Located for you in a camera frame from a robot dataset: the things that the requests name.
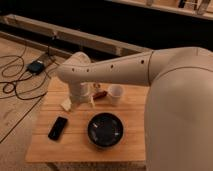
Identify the brown red sausage toy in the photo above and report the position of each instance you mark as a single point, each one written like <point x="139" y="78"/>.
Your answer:
<point x="99" y="95"/>

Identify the long wooden floor beam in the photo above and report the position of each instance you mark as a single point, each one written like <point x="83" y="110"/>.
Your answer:
<point x="73" y="36"/>

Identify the beige sponge block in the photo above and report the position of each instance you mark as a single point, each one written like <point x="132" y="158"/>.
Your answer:
<point x="66" y="104"/>

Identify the small wooden table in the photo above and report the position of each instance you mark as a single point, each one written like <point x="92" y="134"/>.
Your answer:
<point x="73" y="144"/>

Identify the black smartphone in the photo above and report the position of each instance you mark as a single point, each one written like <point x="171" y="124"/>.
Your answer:
<point x="57" y="128"/>

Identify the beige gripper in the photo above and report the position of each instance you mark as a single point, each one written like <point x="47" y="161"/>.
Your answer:
<point x="80" y="92"/>

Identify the dark power adapter box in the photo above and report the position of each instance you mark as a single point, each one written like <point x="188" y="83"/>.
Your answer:
<point x="35" y="67"/>

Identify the black bowl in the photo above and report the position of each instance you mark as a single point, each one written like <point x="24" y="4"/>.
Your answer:
<point x="105" y="130"/>

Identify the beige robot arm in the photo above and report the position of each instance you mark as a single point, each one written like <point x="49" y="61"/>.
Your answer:
<point x="178" y="117"/>

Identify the white cup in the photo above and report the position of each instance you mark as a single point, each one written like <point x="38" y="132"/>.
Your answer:
<point x="115" y="93"/>

